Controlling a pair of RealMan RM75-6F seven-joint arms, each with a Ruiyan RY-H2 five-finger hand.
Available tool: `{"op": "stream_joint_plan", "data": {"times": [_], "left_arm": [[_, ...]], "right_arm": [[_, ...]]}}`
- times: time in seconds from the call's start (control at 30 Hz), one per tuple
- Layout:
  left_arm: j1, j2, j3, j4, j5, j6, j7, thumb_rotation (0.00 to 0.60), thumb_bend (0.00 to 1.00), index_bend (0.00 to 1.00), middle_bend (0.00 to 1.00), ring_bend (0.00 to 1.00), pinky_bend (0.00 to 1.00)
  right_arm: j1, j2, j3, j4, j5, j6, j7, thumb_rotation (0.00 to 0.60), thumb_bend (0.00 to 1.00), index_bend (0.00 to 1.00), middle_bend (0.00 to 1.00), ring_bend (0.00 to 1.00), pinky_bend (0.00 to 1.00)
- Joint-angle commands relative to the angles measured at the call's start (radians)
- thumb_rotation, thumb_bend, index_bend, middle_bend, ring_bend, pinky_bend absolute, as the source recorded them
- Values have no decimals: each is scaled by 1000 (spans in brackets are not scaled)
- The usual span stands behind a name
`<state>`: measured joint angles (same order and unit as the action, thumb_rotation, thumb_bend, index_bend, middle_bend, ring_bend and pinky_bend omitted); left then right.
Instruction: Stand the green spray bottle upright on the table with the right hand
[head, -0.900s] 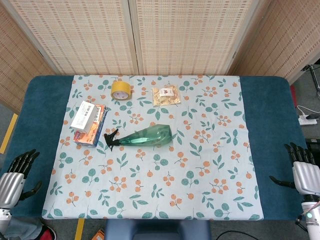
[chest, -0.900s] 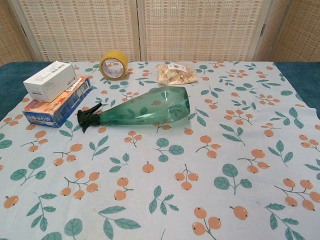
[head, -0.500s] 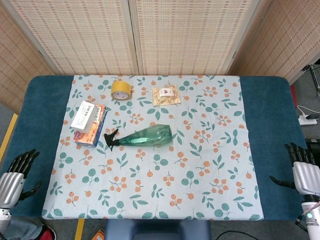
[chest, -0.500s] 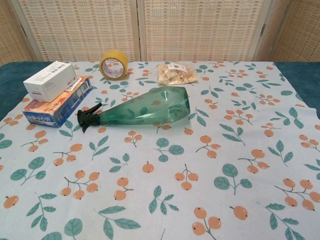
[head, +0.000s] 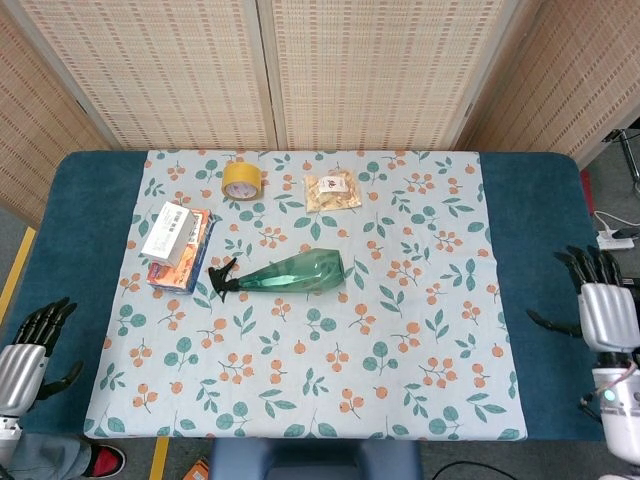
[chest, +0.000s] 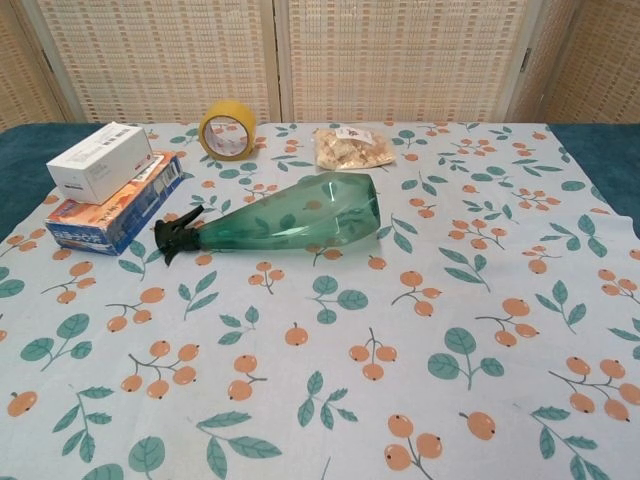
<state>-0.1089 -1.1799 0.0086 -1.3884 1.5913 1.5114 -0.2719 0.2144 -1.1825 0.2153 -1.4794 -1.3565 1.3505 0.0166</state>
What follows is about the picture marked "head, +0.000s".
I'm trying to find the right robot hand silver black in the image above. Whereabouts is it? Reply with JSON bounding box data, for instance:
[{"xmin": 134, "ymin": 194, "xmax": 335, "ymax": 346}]
[{"xmin": 526, "ymin": 244, "xmax": 640, "ymax": 354}]

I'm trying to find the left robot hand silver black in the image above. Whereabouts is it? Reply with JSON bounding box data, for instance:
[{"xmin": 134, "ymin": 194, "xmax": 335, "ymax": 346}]
[{"xmin": 0, "ymin": 297, "xmax": 85, "ymax": 416}]

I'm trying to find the green spray bottle black nozzle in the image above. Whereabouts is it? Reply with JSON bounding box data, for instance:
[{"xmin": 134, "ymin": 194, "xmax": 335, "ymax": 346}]
[{"xmin": 207, "ymin": 248, "xmax": 347, "ymax": 305}]

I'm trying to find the white power strip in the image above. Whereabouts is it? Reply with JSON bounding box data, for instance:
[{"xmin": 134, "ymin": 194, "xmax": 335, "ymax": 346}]
[{"xmin": 596, "ymin": 230, "xmax": 635, "ymax": 251}]

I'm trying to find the blue felt table cover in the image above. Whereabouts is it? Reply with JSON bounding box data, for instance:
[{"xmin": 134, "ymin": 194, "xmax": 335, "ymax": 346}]
[{"xmin": 2, "ymin": 151, "xmax": 634, "ymax": 444}]

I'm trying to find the grey trouser leg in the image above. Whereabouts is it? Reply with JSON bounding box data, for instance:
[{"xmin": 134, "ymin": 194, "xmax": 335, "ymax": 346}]
[{"xmin": 9, "ymin": 433, "xmax": 94, "ymax": 480}]

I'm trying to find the yellow floor tape strip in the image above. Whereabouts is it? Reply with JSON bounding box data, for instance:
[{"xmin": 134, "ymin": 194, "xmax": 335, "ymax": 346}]
[
  {"xmin": 0, "ymin": 227, "xmax": 37, "ymax": 321},
  {"xmin": 148, "ymin": 437, "xmax": 171, "ymax": 480}
]

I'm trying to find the red black shoe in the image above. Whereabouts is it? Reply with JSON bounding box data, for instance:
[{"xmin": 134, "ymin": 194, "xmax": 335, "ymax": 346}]
[{"xmin": 82, "ymin": 443, "xmax": 126, "ymax": 479}]

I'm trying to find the orange blue carton box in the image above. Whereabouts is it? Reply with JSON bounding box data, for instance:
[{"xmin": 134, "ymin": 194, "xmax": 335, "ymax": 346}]
[{"xmin": 146, "ymin": 207, "xmax": 215, "ymax": 295}]

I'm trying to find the white cardboard box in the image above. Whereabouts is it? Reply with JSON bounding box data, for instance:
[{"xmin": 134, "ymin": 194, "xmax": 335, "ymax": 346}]
[{"xmin": 140, "ymin": 201, "xmax": 197, "ymax": 269}]

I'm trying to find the small orange box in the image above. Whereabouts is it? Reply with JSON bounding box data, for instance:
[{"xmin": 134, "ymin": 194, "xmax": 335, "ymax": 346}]
[{"xmin": 182, "ymin": 457, "xmax": 211, "ymax": 480}]

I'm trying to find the woven bamboo screen panel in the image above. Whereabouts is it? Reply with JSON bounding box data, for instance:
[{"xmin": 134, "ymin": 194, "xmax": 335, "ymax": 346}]
[
  {"xmin": 4, "ymin": 0, "xmax": 279, "ymax": 151},
  {"xmin": 457, "ymin": 0, "xmax": 640, "ymax": 169},
  {"xmin": 257, "ymin": 0, "xmax": 544, "ymax": 151},
  {"xmin": 0, "ymin": 9, "xmax": 114, "ymax": 229}
]

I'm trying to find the floral tablecloth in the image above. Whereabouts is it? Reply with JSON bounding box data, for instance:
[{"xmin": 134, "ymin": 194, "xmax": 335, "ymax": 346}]
[{"xmin": 82, "ymin": 148, "xmax": 529, "ymax": 442}]

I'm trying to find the yellow tape roll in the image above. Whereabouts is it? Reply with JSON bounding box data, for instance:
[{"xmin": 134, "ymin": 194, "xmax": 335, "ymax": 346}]
[{"xmin": 221, "ymin": 162, "xmax": 263, "ymax": 202}]

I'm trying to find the clear snack bag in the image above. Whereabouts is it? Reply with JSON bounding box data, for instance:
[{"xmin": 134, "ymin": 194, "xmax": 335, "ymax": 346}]
[{"xmin": 304, "ymin": 168, "xmax": 362, "ymax": 214}]

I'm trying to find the blue padded seat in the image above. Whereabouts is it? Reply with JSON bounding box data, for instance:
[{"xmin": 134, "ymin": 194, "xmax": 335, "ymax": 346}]
[{"xmin": 209, "ymin": 439, "xmax": 424, "ymax": 480}]

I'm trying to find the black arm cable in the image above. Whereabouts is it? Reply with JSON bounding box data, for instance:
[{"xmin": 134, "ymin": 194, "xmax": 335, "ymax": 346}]
[{"xmin": 424, "ymin": 459, "xmax": 481, "ymax": 480}]

